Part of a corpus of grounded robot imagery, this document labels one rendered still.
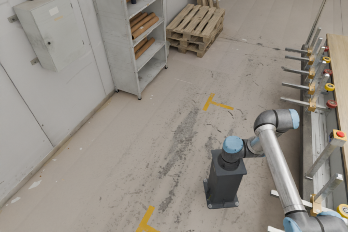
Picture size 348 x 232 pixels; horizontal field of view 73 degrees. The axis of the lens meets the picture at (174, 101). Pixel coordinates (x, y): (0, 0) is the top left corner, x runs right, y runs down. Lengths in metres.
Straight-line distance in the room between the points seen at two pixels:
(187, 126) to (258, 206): 1.25
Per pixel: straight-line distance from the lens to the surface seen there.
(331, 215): 1.24
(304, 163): 2.20
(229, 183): 2.24
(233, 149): 1.88
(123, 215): 2.59
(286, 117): 1.44
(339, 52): 3.32
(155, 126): 3.13
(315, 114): 2.77
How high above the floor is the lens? 2.38
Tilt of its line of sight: 44 degrees down
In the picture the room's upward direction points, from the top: 1 degrees counter-clockwise
